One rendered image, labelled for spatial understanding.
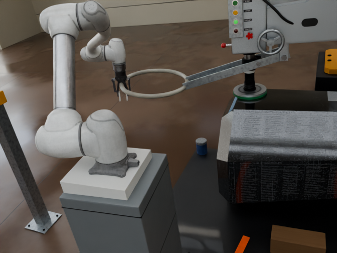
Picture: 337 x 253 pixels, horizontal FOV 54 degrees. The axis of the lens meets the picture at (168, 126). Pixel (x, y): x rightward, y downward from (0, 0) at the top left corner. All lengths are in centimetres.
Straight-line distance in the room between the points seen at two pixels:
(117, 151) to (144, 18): 749
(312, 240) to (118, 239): 115
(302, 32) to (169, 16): 672
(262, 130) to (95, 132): 101
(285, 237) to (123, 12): 764
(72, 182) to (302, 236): 136
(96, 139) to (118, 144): 10
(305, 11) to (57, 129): 142
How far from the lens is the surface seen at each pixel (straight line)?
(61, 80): 160
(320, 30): 206
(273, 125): 201
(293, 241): 216
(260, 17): 200
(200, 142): 297
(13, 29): 972
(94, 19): 169
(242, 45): 204
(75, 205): 158
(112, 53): 222
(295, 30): 204
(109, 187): 146
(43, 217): 273
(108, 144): 144
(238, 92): 221
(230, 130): 202
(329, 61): 288
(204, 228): 236
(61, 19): 172
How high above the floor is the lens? 173
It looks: 29 degrees down
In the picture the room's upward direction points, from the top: 9 degrees counter-clockwise
